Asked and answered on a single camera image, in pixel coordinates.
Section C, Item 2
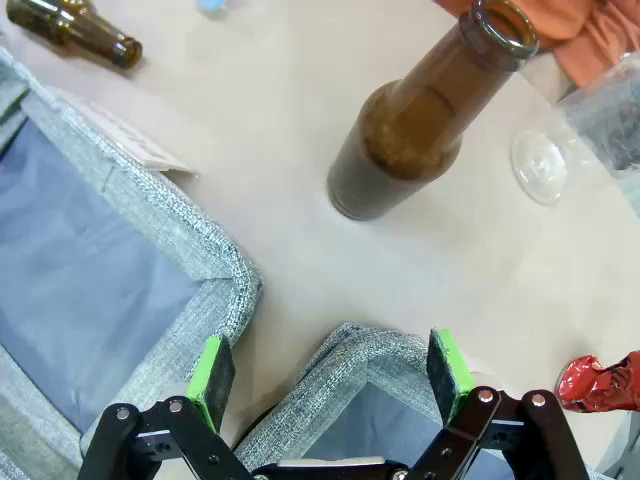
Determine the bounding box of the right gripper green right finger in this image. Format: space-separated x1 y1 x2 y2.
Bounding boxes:
407 328 589 480

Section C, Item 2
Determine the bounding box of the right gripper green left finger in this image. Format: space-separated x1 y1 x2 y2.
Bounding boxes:
77 335 254 480

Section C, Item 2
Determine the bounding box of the crushed red can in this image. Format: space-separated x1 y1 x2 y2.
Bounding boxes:
554 349 640 414

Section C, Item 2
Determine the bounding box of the brown glass bottle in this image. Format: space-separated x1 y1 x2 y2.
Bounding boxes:
327 0 541 221
5 0 144 69

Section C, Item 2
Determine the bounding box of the large clear plastic bottle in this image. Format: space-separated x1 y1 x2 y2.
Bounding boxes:
510 49 640 216

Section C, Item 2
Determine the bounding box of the grey fabric can basket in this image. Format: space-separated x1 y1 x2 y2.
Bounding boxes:
232 322 519 480

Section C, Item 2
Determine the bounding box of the grey fabric plastic basket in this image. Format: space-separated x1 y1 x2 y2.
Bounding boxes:
0 87 265 480

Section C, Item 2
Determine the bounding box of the white printed label card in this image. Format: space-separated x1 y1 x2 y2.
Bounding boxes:
47 87 199 176

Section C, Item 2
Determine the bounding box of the person in orange hoodie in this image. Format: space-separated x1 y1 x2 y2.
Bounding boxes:
432 0 640 89

